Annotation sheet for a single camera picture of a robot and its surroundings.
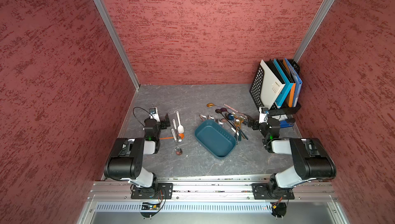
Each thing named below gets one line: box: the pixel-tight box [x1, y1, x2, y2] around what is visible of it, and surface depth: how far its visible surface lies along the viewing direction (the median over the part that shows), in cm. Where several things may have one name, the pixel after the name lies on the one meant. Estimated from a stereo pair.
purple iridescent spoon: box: [214, 107, 230, 114], surface depth 109 cm
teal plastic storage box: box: [194, 119, 238, 160], surface depth 94 cm
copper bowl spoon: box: [174, 146, 183, 156], surface depth 87 cm
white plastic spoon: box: [176, 110, 185, 134], surface depth 98 cm
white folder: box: [259, 59, 286, 110], surface depth 91 cm
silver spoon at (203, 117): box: [199, 113, 215, 122], surface depth 102 cm
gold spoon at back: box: [206, 102, 223, 109], surface depth 112 cm
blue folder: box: [284, 57, 303, 108], surface depth 89 cm
